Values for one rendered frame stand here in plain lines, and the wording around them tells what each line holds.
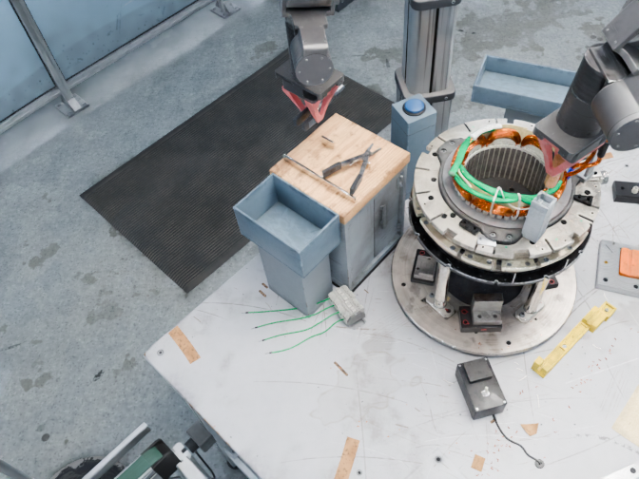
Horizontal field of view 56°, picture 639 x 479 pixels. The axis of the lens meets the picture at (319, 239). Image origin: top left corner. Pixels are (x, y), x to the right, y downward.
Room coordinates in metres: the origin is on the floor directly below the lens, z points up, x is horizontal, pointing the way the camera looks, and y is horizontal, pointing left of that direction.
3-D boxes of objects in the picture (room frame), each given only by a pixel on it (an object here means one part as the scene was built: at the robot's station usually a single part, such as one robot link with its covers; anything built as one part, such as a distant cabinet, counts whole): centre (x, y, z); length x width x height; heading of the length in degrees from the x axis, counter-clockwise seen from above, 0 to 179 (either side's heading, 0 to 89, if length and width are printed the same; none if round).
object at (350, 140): (0.81, -0.06, 1.05); 0.20 x 0.19 x 0.02; 133
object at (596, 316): (0.50, -0.48, 0.80); 0.22 x 0.04 x 0.03; 124
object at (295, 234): (0.70, 0.06, 0.92); 0.17 x 0.11 x 0.28; 43
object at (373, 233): (0.81, -0.06, 0.91); 0.19 x 0.19 x 0.26; 43
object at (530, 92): (0.96, -0.49, 0.92); 0.25 x 0.11 x 0.28; 61
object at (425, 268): (0.69, -0.22, 0.83); 0.05 x 0.04 x 0.02; 158
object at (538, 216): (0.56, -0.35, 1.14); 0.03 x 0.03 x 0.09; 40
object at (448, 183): (0.68, -0.34, 1.05); 0.22 x 0.22 x 0.12
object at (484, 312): (0.56, -0.31, 0.85); 0.06 x 0.04 x 0.05; 82
